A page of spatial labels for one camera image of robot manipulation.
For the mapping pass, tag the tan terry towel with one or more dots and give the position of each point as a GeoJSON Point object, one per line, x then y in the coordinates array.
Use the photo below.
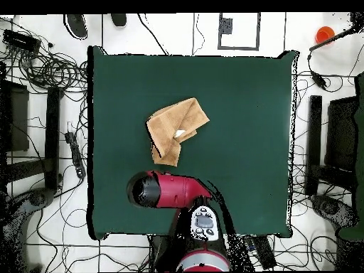
{"type": "Point", "coordinates": [170, 119]}

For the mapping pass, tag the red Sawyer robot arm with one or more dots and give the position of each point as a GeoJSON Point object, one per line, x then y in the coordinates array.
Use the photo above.
{"type": "Point", "coordinates": [173, 189]}

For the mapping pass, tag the dark green table cloth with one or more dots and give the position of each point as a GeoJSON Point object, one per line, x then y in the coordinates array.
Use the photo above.
{"type": "Point", "coordinates": [241, 142]}

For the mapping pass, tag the black power strip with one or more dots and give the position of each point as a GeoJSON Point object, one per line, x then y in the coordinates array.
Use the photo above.
{"type": "Point", "coordinates": [76, 153]}
{"type": "Point", "coordinates": [264, 251]}

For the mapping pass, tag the black stand bar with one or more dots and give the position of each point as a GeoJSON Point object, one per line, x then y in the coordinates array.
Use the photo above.
{"type": "Point", "coordinates": [52, 136]}
{"type": "Point", "coordinates": [315, 136]}

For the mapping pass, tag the small dark shoe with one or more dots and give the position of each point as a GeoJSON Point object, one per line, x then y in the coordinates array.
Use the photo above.
{"type": "Point", "coordinates": [119, 19]}

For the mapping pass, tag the grey stand base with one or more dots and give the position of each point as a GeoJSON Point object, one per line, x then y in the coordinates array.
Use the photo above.
{"type": "Point", "coordinates": [330, 207]}
{"type": "Point", "coordinates": [37, 197]}

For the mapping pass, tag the black power adapter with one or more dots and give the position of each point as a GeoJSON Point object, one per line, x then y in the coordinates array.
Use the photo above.
{"type": "Point", "coordinates": [318, 80]}

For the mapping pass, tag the dark box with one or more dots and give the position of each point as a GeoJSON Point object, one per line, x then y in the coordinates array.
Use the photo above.
{"type": "Point", "coordinates": [18, 119]}
{"type": "Point", "coordinates": [341, 130]}

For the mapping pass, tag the large dark shoe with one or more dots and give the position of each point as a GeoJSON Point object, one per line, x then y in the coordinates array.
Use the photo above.
{"type": "Point", "coordinates": [76, 25]}

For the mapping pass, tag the orange cup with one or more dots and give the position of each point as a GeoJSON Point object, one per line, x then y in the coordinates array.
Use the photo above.
{"type": "Point", "coordinates": [324, 34]}

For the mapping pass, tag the black rod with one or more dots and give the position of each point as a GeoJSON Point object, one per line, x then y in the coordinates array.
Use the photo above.
{"type": "Point", "coordinates": [330, 39]}

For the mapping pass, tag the black electronics box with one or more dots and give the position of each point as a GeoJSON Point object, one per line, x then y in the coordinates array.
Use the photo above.
{"type": "Point", "coordinates": [21, 41]}

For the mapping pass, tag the grey square floor frame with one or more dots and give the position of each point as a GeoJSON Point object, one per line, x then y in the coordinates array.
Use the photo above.
{"type": "Point", "coordinates": [239, 47]}

